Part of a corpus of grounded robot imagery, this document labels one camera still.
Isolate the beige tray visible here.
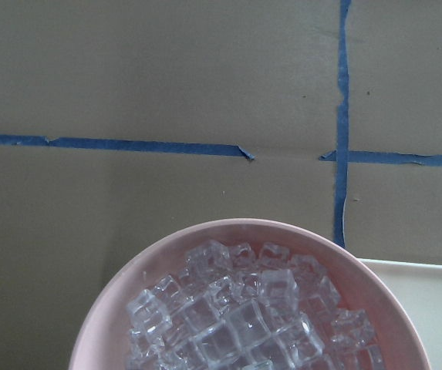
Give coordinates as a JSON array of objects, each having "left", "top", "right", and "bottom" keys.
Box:
[{"left": 360, "top": 258, "right": 442, "bottom": 369}]

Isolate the pile of clear ice cubes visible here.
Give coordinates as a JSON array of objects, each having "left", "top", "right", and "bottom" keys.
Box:
[{"left": 125, "top": 240, "right": 385, "bottom": 369}]

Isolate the pink bowl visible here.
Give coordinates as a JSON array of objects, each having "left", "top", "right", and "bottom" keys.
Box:
[{"left": 69, "top": 218, "right": 430, "bottom": 369}]

